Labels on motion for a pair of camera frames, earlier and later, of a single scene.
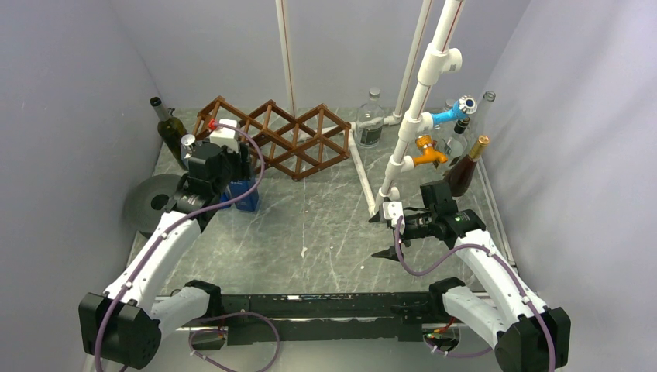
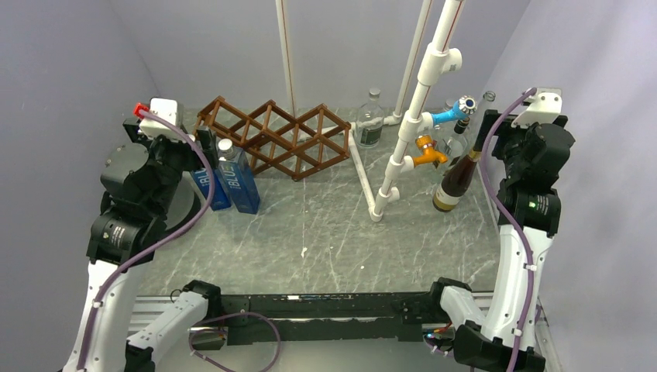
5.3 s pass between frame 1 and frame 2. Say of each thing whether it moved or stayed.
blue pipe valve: stayed
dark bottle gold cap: stayed
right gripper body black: moved
